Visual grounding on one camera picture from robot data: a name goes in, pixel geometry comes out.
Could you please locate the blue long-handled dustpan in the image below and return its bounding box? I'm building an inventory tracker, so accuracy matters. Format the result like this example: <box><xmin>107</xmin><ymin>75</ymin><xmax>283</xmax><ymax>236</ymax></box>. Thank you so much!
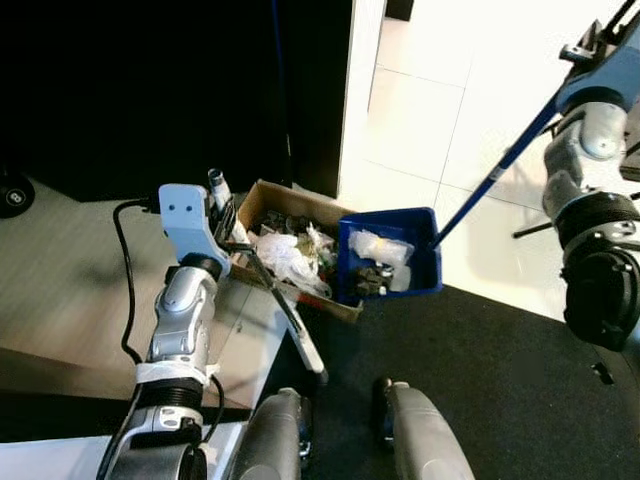
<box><xmin>337</xmin><ymin>85</ymin><xmax>581</xmax><ymax>306</ymax></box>

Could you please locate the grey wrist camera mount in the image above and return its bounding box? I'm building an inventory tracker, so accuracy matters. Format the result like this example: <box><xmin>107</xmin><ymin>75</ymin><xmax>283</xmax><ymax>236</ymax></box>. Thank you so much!
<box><xmin>555</xmin><ymin>20</ymin><xmax>640</xmax><ymax>116</ymax></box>
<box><xmin>158</xmin><ymin>183</ymin><xmax>233</xmax><ymax>266</ymax></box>

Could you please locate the black round object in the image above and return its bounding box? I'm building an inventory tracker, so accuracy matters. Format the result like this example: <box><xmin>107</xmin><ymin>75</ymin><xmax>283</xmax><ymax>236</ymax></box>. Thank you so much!
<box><xmin>0</xmin><ymin>170</ymin><xmax>36</xmax><ymax>216</ymax></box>

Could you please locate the grey right robot leg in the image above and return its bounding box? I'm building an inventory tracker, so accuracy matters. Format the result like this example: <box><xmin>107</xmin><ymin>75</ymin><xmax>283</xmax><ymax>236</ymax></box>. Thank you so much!
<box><xmin>375</xmin><ymin>378</ymin><xmax>476</xmax><ymax>480</ymax></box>

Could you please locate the black floor mat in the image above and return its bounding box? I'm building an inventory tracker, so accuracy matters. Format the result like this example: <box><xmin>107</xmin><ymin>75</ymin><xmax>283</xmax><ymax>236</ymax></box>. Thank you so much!
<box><xmin>210</xmin><ymin>285</ymin><xmax>640</xmax><ymax>480</ymax></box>

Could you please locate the small black scrap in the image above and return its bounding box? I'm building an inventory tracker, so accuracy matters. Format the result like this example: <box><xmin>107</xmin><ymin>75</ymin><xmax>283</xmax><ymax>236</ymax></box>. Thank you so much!
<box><xmin>590</xmin><ymin>362</ymin><xmax>616</xmax><ymax>386</ymax></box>

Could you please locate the white plastic bag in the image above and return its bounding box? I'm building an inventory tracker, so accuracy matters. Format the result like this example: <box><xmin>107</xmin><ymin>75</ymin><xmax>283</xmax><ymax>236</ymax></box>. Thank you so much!
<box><xmin>255</xmin><ymin>230</ymin><xmax>326</xmax><ymax>296</ymax></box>

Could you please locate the crumpled clear plastic bottle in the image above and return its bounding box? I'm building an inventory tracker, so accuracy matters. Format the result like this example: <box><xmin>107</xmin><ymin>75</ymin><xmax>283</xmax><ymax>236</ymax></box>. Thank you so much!
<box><xmin>348</xmin><ymin>230</ymin><xmax>413</xmax><ymax>271</ymax></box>

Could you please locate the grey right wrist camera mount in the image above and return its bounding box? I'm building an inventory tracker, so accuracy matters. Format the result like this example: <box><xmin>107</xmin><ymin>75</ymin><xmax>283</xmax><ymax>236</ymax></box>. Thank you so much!
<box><xmin>555</xmin><ymin>20</ymin><xmax>640</xmax><ymax>116</ymax></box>

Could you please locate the grey robot leg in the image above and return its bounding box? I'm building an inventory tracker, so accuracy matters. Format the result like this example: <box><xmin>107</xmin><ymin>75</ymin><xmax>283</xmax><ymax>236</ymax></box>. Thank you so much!
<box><xmin>235</xmin><ymin>388</ymin><xmax>313</xmax><ymax>480</ymax></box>
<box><xmin>375</xmin><ymin>378</ymin><xmax>476</xmax><ymax>480</ymax></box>

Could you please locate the black crumpled trash lump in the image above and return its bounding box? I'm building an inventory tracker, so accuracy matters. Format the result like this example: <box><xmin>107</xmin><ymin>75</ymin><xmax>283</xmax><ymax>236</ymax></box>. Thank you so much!
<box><xmin>350</xmin><ymin>262</ymin><xmax>393</xmax><ymax>299</ymax></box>

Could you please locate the open cardboard trash box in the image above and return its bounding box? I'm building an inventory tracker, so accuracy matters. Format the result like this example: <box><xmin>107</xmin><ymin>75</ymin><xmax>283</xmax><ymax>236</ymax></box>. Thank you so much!
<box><xmin>228</xmin><ymin>180</ymin><xmax>363</xmax><ymax>323</ymax></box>

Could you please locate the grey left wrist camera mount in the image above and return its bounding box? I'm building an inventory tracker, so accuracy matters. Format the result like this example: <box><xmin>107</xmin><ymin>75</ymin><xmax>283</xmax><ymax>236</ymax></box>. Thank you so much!
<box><xmin>158</xmin><ymin>183</ymin><xmax>233</xmax><ymax>266</ymax></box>

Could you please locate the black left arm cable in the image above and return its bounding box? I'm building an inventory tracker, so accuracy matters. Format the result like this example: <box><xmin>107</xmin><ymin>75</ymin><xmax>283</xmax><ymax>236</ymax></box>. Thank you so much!
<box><xmin>110</xmin><ymin>198</ymin><xmax>166</xmax><ymax>366</ymax></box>

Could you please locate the black folding chair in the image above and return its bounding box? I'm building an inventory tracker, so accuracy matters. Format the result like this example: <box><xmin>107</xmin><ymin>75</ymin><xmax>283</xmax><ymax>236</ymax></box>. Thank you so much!
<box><xmin>515</xmin><ymin>140</ymin><xmax>640</xmax><ymax>241</ymax></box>

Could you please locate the grey left robot leg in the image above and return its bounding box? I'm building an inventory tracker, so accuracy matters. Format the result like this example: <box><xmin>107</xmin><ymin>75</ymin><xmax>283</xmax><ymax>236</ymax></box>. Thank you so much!
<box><xmin>235</xmin><ymin>388</ymin><xmax>313</xmax><ymax>480</ymax></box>

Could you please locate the black-shaft broom with white head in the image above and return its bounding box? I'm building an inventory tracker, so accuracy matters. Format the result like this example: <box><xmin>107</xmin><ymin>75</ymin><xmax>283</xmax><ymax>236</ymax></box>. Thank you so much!
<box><xmin>205</xmin><ymin>168</ymin><xmax>329</xmax><ymax>386</ymax></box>

